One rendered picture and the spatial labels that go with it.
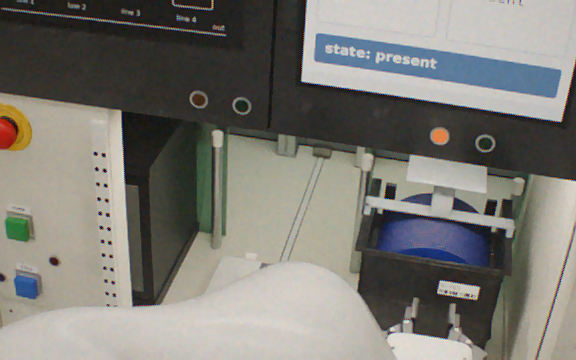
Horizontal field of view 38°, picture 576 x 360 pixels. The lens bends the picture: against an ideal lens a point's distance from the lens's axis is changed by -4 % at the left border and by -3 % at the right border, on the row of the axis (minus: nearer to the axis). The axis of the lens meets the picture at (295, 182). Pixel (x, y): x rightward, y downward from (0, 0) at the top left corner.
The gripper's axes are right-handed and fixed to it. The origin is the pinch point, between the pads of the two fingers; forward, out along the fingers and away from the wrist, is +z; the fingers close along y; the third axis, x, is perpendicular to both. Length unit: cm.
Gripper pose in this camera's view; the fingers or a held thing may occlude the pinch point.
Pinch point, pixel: (431, 319)
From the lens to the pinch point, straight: 106.4
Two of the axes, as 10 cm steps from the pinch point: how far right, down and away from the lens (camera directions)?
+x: 0.6, -8.4, -5.4
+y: 9.8, 1.5, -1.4
